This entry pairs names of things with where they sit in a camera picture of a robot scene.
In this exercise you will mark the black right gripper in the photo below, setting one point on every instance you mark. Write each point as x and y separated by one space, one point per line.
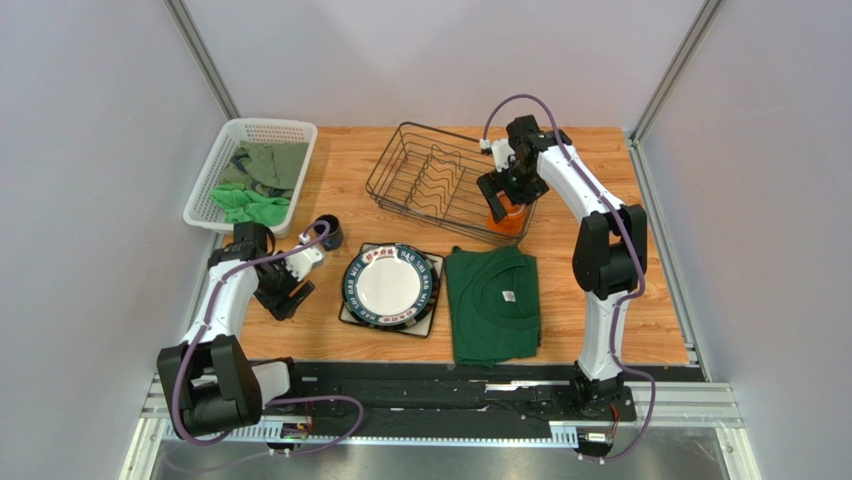
505 188

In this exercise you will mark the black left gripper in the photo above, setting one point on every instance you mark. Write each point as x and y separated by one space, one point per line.
286 309

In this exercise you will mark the orange ceramic mug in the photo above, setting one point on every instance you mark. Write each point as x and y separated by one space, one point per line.
513 222

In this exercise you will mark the dark blue ceramic mug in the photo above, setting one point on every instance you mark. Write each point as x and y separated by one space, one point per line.
329 228

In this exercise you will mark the round green rimmed plate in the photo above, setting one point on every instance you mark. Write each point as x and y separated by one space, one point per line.
389 285

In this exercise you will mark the round black rimmed plate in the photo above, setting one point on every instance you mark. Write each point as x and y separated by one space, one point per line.
432 286

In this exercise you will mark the square floral ceramic plate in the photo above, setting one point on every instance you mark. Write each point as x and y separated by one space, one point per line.
426 326

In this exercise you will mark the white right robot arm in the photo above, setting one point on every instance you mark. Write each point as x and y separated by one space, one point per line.
610 253

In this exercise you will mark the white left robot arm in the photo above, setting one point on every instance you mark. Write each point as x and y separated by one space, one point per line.
211 388

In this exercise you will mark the folded dark green t-shirt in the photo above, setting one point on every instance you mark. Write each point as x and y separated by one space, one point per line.
494 304

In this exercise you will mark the bright green cloth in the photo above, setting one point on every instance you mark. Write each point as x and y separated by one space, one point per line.
242 205

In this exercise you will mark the white plastic basket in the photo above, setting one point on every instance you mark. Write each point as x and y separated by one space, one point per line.
201 210

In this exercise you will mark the olive green cloth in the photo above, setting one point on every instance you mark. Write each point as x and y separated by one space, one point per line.
269 169

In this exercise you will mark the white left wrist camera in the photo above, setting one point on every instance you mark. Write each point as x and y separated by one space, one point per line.
309 255

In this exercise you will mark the grey wire dish rack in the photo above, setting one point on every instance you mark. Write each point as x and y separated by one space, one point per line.
430 175

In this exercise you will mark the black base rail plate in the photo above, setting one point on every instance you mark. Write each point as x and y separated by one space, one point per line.
444 402

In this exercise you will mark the aluminium frame post right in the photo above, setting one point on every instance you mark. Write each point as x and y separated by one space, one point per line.
649 142

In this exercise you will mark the aluminium frame post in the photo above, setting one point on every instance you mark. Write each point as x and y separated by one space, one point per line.
193 38
649 142

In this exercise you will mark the aluminium frame post left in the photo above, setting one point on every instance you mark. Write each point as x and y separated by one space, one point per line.
193 38

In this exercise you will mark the aluminium front rail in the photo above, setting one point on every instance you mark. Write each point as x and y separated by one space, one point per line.
684 431

